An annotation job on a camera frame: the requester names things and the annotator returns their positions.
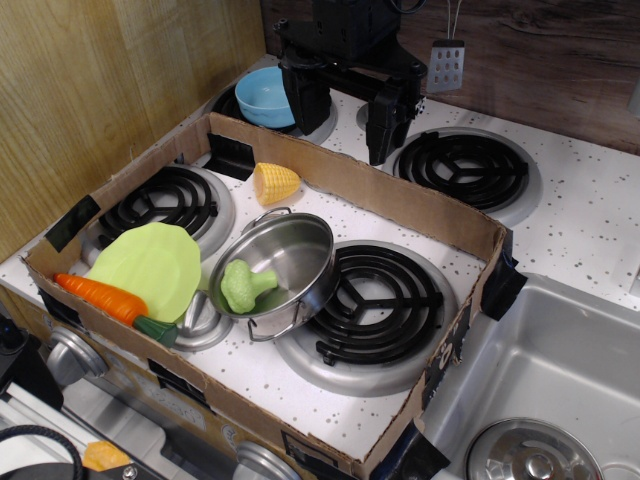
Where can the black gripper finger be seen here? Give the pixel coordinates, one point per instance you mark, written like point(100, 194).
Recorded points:
point(390, 115)
point(309, 98)

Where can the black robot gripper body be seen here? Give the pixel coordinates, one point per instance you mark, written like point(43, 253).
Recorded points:
point(352, 47)

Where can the green toy broccoli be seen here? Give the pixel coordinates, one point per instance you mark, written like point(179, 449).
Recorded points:
point(241, 286)

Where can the stainless steel pan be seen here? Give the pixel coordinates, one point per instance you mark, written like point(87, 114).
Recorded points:
point(299, 248)

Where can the silver back stove knob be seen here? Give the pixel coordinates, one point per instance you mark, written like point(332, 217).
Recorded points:
point(362, 117)

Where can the silver stove knob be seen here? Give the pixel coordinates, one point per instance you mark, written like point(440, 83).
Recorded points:
point(362, 117)
point(201, 326)

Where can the light blue plastic bowl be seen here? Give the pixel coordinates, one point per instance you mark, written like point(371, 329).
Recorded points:
point(262, 98)

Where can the silver toy spatula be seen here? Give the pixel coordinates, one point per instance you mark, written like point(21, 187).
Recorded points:
point(446, 65)

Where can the yellow toy corn cob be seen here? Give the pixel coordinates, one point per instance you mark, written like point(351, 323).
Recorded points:
point(273, 183)

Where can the brown cardboard fence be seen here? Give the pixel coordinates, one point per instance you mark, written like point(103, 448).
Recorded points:
point(319, 434)

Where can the back right black burner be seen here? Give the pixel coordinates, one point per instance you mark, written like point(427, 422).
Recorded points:
point(481, 169)

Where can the front left black burner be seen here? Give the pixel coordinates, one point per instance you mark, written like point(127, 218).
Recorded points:
point(181, 195)

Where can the front right black burner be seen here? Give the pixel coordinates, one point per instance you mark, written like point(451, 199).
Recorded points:
point(375, 334)

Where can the light green plastic plate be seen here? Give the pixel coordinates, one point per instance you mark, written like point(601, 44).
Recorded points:
point(157, 262)

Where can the silver centre stove knob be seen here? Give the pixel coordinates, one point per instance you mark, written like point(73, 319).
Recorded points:
point(201, 326)

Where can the orange toy carrot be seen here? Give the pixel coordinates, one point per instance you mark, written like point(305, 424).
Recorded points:
point(121, 305)

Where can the stainless steel sink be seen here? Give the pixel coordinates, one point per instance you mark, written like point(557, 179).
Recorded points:
point(559, 356)

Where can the left front oven knob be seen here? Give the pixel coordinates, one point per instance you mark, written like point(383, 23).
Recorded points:
point(72, 359)

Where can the oven knob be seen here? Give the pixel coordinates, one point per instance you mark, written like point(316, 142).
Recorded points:
point(255, 462)
point(72, 359)

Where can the silver pot lid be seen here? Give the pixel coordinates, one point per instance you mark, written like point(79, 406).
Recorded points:
point(526, 448)

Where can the right front oven knob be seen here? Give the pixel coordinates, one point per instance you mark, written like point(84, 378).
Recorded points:
point(255, 462)

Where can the black device at left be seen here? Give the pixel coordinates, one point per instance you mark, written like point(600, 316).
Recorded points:
point(23, 365)

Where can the small orange toy piece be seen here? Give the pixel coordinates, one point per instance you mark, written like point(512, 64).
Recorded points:
point(102, 455)

